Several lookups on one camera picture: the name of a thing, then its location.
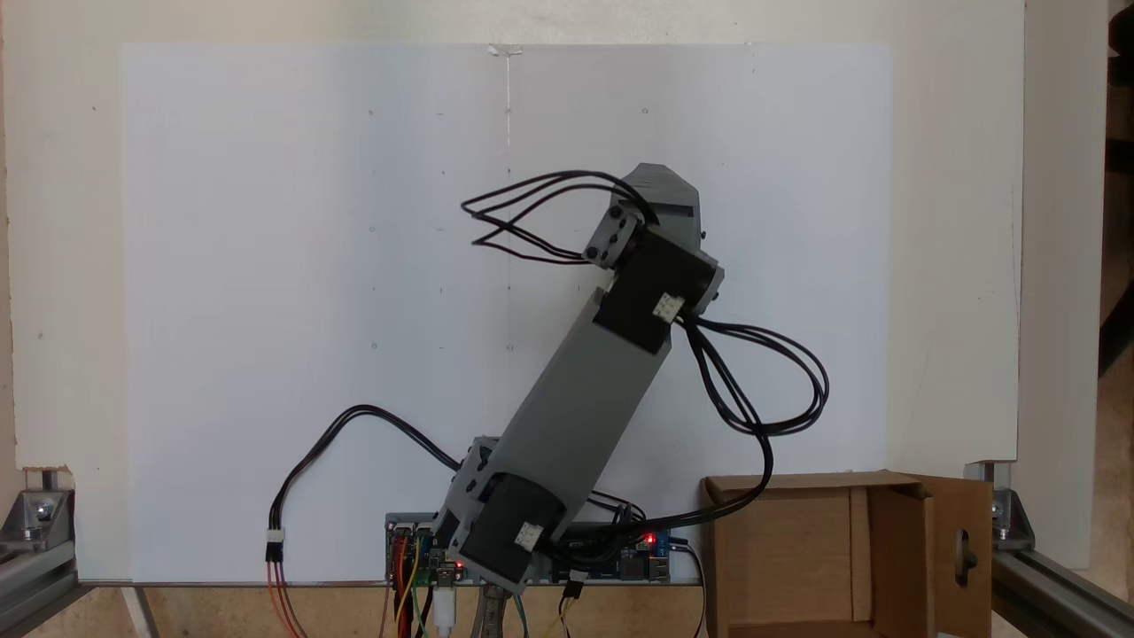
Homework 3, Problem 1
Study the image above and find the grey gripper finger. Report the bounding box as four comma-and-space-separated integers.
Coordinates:
620, 163, 705, 258

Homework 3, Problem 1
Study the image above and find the white paper sheet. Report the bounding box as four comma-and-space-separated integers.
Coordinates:
120, 43, 511, 586
508, 43, 893, 586

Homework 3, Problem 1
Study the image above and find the blue power converter board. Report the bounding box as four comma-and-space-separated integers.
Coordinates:
551, 523, 674, 584

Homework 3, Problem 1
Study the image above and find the brown cardboard box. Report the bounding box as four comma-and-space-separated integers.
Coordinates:
700, 470, 995, 638

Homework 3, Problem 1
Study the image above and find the grey board mounting plate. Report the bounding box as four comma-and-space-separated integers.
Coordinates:
384, 512, 674, 587

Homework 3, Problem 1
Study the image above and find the motor controller circuit board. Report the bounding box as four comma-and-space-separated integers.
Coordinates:
387, 523, 463, 586

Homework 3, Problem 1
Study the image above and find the metal table clamp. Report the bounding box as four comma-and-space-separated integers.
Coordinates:
472, 580, 513, 638

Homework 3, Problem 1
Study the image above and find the short black motor cable loop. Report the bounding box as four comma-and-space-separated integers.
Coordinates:
460, 170, 661, 265

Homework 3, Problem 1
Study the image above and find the long black motor cable loop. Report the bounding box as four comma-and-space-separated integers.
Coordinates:
567, 315, 831, 555

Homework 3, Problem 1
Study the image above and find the yellow jumper wire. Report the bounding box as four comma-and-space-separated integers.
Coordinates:
394, 532, 424, 638

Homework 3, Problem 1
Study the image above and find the white usb cable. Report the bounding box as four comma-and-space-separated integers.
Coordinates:
432, 567, 458, 638

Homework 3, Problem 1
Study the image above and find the metal corner bracket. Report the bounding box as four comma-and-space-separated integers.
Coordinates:
964, 461, 1036, 555
0, 468, 76, 543

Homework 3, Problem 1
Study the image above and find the black cable with white connector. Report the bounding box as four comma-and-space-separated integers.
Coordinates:
264, 404, 465, 564

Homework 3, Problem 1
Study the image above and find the red and orange wire pair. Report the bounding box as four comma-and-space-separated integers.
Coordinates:
266, 560, 309, 638

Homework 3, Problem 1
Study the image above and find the aluminium profile post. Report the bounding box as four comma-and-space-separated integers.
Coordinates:
0, 536, 82, 638
990, 545, 1134, 638

